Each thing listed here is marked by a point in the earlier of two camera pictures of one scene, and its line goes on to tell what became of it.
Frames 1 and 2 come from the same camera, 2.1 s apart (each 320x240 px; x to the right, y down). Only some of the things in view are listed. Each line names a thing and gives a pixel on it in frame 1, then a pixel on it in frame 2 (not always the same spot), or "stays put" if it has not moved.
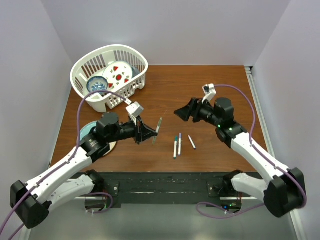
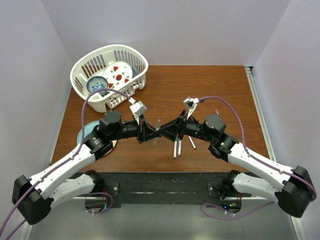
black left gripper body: [135, 131] stays put
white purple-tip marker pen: [179, 144] stays put
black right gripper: [192, 109] → [169, 130]
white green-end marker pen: [175, 147] stays put
